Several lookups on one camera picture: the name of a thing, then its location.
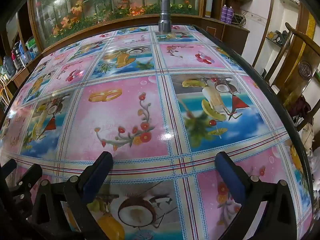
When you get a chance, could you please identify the row of bottles and jars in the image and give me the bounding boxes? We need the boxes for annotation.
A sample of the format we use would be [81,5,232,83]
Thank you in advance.
[0,36,42,80]

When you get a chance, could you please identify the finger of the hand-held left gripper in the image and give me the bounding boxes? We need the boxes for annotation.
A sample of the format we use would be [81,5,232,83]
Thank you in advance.
[10,164,43,205]
[0,159,17,180]

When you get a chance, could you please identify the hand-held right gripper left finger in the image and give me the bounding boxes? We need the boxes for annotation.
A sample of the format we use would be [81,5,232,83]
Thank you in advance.
[26,151,114,240]

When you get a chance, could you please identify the glass cabinet with artificial flowers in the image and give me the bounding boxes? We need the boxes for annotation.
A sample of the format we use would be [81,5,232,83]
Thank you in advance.
[27,0,208,53]

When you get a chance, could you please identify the wooden sideboard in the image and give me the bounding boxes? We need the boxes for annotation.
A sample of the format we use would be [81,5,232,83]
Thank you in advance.
[200,17,250,55]

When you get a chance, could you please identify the cable bundle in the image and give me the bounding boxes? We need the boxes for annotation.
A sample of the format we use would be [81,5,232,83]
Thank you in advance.
[234,11,247,28]

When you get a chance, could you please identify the white plastic bags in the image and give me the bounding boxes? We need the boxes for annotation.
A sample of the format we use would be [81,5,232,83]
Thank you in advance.
[296,116,320,160]

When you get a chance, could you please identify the grey metal flashlight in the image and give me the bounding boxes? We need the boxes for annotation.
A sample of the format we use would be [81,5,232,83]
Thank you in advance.
[157,0,171,33]

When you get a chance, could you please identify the wooden chair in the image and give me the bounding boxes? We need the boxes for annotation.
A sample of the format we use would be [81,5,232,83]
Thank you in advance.
[265,22,320,130]

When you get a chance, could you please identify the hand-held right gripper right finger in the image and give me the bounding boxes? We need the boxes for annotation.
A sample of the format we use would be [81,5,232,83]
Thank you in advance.
[215,151,305,240]

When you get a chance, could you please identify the wall shelf with tools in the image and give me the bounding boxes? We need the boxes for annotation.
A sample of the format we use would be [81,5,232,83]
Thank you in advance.
[265,29,290,47]

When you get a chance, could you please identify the dark red cloth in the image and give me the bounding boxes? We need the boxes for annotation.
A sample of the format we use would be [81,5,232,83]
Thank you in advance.
[287,95,312,120]

